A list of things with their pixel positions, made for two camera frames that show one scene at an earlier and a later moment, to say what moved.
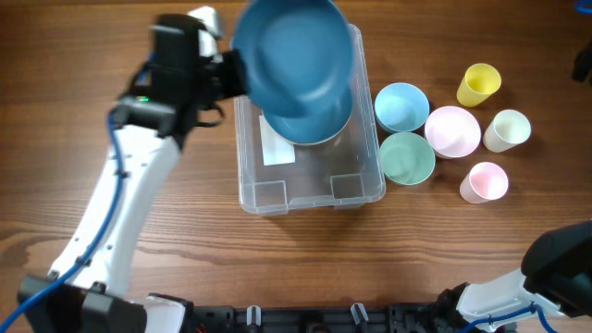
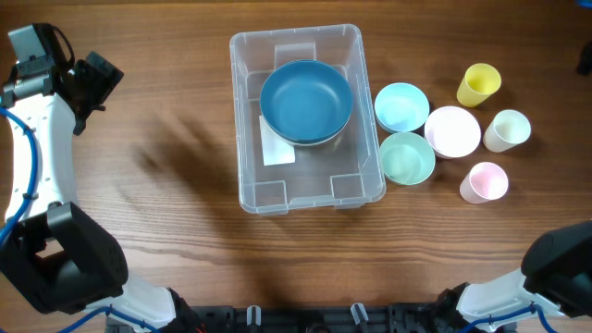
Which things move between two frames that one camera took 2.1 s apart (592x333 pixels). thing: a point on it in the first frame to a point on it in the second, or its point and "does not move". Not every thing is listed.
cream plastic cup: [508, 129] does not move
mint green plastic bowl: [407, 158] does not move
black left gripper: [232, 80] to [104, 84]
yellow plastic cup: [479, 82] does not move
